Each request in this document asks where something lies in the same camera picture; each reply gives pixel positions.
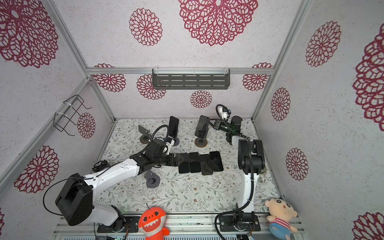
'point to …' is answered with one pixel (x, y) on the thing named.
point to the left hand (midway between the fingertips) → (179, 160)
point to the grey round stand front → (153, 179)
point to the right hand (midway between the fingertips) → (207, 118)
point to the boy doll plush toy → (281, 213)
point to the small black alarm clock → (100, 165)
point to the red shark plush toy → (151, 224)
